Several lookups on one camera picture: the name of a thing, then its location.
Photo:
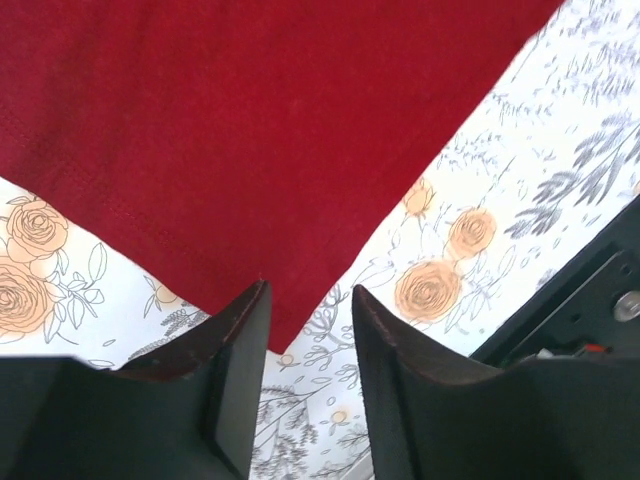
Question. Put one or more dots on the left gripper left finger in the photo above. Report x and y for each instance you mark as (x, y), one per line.
(186, 410)

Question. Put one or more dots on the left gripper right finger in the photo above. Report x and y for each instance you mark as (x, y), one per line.
(435, 414)

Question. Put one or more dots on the red garment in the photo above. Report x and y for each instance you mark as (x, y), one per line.
(216, 143)

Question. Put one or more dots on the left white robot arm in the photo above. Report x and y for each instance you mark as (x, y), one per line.
(590, 309)

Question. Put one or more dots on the floral table mat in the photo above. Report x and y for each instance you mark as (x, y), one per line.
(545, 161)

